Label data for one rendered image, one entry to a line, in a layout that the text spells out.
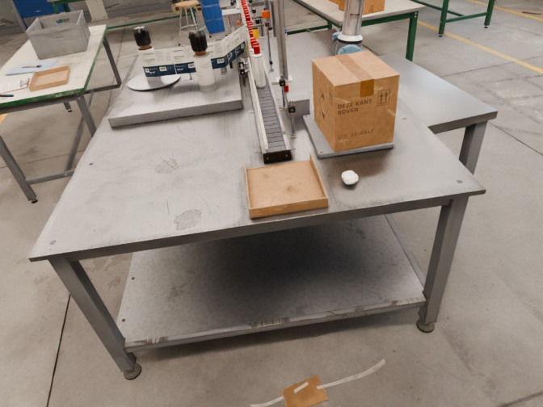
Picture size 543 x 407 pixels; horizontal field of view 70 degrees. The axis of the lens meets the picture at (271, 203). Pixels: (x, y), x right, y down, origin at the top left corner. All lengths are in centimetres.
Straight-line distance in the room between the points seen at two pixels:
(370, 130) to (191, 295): 110
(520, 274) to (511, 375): 60
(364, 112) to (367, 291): 80
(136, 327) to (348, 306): 94
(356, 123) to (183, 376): 133
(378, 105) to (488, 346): 118
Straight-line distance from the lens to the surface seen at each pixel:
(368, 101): 150
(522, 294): 232
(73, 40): 382
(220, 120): 195
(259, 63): 208
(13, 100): 307
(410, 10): 394
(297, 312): 177
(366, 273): 192
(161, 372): 201
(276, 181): 143
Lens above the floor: 165
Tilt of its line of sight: 38 degrees down
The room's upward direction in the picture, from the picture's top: 7 degrees counter-clockwise
